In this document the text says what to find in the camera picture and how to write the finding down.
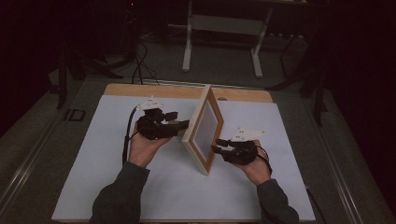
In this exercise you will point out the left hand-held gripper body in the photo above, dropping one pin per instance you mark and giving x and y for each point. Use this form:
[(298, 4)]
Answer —
[(152, 127)]

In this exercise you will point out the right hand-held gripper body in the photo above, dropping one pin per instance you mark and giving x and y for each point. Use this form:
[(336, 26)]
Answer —
[(241, 152)]

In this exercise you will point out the wooden picture frame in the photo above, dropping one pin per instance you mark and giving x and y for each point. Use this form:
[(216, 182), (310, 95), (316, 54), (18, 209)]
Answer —
[(205, 130)]

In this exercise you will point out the person's right hand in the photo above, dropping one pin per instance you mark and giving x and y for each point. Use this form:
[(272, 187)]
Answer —
[(258, 171)]

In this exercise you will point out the person's left hand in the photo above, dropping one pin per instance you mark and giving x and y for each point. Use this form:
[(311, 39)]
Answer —
[(141, 151)]

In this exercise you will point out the white table mat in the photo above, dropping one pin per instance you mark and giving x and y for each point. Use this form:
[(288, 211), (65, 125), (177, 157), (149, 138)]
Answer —
[(93, 174)]

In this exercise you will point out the black metal stand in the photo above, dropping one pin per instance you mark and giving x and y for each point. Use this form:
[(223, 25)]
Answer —
[(62, 81), (317, 93)]

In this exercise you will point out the white metal desk frame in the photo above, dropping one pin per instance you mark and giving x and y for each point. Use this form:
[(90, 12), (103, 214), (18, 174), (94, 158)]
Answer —
[(186, 46)]

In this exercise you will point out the black rectangular bracket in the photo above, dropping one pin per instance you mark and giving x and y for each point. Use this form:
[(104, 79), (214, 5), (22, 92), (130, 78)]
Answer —
[(67, 115)]

